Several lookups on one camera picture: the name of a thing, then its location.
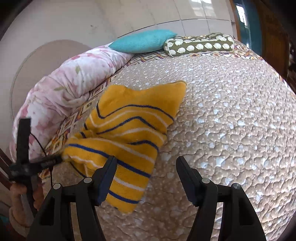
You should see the brown wooden door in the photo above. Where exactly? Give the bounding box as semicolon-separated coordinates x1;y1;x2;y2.
254;1;290;79

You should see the left hand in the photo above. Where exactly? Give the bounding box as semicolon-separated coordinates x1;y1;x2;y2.
10;177;44;227

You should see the yellow blue striped sweater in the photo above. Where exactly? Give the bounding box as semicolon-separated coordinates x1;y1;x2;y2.
62;81;186;213

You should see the white glossy wardrobe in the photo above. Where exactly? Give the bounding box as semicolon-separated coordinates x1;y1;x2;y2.
97;0;236;38

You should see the green white dotted bolster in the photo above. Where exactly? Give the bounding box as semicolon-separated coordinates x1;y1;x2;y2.
163;32;234;57

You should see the colourful geometric patterned blanket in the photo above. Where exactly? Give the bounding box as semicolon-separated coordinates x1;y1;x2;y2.
39;39;265;179

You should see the pink floral duvet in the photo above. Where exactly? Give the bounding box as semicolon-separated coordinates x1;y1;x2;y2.
10;45;133;161

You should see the turquoise cushion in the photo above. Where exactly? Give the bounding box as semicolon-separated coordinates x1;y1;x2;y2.
109;30;177;54

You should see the dark wooden bed frame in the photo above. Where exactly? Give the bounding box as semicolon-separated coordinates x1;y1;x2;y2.
0;149;12;189

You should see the beige quilted bedspread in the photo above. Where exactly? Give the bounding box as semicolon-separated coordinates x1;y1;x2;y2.
46;54;295;240

